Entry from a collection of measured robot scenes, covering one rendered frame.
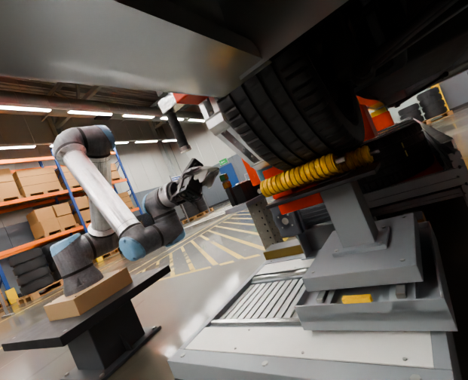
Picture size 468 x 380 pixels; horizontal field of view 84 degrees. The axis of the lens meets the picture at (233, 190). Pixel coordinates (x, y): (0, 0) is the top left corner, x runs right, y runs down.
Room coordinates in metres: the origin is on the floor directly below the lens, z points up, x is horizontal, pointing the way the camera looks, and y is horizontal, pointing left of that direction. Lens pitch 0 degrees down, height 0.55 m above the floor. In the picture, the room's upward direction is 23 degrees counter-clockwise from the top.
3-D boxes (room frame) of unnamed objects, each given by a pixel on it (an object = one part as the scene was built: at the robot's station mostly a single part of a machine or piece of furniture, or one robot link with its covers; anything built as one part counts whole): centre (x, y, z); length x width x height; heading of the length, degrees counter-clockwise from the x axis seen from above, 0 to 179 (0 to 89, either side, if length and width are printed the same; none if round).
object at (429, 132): (2.08, -1.64, 0.28); 2.47 x 0.06 x 0.22; 144
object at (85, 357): (1.36, 0.91, 0.15); 0.60 x 0.60 x 0.30; 60
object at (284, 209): (0.93, -0.22, 0.48); 0.16 x 0.12 x 0.17; 54
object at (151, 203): (1.01, 0.28, 0.62); 0.12 x 0.09 x 0.10; 54
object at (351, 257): (0.85, -0.32, 0.32); 0.40 x 0.30 x 0.28; 144
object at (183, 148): (0.96, 0.10, 0.83); 0.04 x 0.04 x 0.16
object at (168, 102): (0.94, 0.08, 0.93); 0.09 x 0.05 x 0.05; 54
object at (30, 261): (6.62, 5.12, 0.55); 1.40 x 0.80 x 1.09; 152
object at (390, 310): (0.85, -0.32, 0.13); 0.50 x 0.36 x 0.10; 144
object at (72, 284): (1.36, 0.91, 0.43); 0.19 x 0.19 x 0.10
